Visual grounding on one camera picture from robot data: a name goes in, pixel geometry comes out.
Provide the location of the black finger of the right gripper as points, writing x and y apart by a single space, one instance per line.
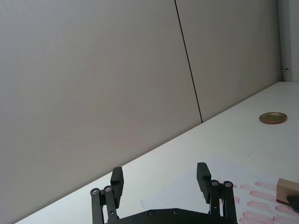
294 201

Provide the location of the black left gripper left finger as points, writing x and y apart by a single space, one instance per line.
116 186

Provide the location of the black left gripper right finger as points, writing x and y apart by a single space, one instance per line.
203 184

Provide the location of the wooden stamp block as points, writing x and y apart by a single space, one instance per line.
285 189

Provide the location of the white paper with red stamps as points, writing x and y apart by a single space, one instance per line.
254 177

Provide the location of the round gold metal lid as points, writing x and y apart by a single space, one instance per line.
273 117

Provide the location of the small metal latch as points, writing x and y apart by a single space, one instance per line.
284 68

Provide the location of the pale grey post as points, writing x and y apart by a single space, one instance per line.
288 35

